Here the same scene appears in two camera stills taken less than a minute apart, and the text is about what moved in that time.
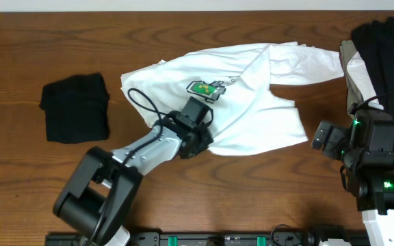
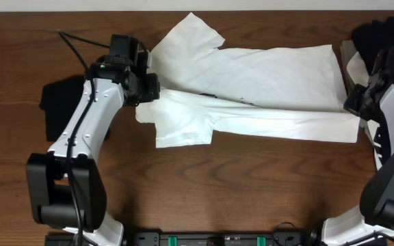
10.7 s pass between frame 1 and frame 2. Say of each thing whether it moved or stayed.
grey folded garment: stayed
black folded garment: stayed
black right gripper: moved
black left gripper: moved
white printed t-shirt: moved
